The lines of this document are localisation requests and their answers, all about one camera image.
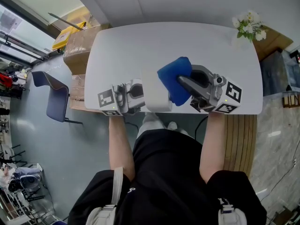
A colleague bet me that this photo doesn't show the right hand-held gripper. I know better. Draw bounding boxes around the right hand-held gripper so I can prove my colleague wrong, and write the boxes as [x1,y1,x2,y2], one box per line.
[177,64,242,114]

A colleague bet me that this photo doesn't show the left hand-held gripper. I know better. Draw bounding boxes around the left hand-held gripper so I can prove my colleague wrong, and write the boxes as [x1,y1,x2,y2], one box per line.
[97,78,146,116]

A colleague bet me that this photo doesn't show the grey square cup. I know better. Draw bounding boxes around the grey square cup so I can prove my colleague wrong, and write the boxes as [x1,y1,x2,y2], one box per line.
[142,69,173,113]

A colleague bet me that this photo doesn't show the blue cloth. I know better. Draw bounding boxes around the blue cloth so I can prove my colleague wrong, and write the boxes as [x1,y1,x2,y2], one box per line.
[157,56,193,107]

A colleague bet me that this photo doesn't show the person's left forearm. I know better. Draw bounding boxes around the person's left forearm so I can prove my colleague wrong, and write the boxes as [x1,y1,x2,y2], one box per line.
[109,115,136,181]

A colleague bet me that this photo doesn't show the person's right forearm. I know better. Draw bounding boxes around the person's right forearm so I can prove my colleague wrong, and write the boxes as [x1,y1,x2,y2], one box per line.
[199,111,225,184]

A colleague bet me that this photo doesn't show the large taped cardboard box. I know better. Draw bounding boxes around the large taped cardboard box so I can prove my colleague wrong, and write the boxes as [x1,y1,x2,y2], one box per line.
[69,74,104,113]

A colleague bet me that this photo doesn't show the plain brown cardboard box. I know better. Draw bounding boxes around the plain brown cardboard box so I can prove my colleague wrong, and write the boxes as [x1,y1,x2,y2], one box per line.
[62,23,111,75]

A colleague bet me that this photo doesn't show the person's white trousers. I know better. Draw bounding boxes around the person's white trousers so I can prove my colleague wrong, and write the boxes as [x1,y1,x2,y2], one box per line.
[136,112,189,140]

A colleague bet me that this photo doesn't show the white flowers in white vase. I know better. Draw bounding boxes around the white flowers in white vase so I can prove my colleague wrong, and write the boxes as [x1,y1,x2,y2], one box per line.
[231,10,268,48]

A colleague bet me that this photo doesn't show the grey plastic-wrapped crate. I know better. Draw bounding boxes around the grey plastic-wrapped crate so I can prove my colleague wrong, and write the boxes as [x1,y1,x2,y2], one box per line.
[259,50,300,97]

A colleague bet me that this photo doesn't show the wooden slatted board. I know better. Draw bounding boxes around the wooden slatted board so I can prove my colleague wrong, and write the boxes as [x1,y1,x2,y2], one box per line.
[222,113,258,178]

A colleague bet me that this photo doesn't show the dark blue chair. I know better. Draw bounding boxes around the dark blue chair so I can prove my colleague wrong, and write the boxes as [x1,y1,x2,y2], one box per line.
[31,70,84,126]

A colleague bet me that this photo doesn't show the person's black shirt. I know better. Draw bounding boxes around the person's black shirt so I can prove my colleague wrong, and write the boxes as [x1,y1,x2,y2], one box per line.
[67,128,268,225]

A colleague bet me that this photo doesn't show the yellow plastic bin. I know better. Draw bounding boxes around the yellow plastic bin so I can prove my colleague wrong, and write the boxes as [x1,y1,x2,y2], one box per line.
[51,21,87,51]

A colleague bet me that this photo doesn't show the grey metal pole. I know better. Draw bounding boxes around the grey metal pole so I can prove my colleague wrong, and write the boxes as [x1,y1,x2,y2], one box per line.
[48,12,85,30]

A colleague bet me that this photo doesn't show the black-framed glass door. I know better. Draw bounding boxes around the black-framed glass door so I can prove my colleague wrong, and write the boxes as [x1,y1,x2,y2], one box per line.
[0,3,56,67]

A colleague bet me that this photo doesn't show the coat rack with red garment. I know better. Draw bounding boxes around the coat rack with red garment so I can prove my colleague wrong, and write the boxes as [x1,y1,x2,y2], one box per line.
[0,70,28,98]

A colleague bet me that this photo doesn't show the grey and white robot device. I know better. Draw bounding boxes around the grey and white robot device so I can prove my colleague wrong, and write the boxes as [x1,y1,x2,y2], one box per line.
[8,167,43,192]

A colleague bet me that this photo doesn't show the black looped floor cable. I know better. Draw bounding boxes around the black looped floor cable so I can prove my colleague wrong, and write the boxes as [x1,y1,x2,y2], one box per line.
[124,120,139,134]

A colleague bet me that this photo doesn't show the black cable under table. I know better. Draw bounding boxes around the black cable under table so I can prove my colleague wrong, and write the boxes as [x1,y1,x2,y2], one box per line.
[194,115,209,140]

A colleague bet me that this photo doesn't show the small wooden frame rack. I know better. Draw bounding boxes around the small wooden frame rack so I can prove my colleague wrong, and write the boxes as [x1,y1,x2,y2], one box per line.
[282,91,300,109]

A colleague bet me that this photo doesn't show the beige left shoulder strap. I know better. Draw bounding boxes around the beige left shoulder strap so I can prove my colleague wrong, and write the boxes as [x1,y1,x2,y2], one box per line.
[85,166,124,225]

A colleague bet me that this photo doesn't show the beige shoulder strap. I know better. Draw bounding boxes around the beige shoulder strap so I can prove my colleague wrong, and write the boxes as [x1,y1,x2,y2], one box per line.
[217,197,248,225]
[85,166,124,225]

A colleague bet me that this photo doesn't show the beige right shoulder strap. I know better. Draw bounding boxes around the beige right shoulder strap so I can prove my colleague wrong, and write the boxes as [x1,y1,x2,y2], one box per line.
[217,197,248,225]

